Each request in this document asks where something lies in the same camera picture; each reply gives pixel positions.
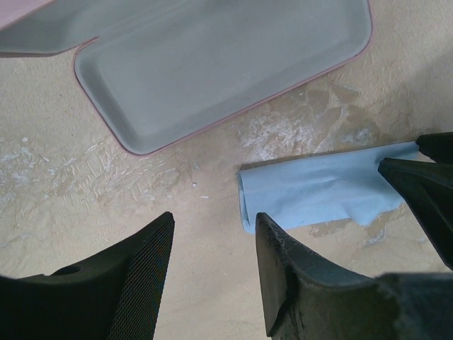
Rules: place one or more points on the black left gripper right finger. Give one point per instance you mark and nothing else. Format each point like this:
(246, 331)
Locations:
(306, 296)

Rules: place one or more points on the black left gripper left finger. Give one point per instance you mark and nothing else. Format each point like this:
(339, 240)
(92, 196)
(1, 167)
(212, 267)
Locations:
(114, 294)

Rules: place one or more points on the blue cleaning cloth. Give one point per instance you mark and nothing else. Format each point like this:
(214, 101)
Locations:
(324, 188)

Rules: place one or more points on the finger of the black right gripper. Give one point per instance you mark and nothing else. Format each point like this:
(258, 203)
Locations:
(438, 147)
(427, 189)

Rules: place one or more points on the pink glasses case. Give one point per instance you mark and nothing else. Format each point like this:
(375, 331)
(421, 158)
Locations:
(159, 71)

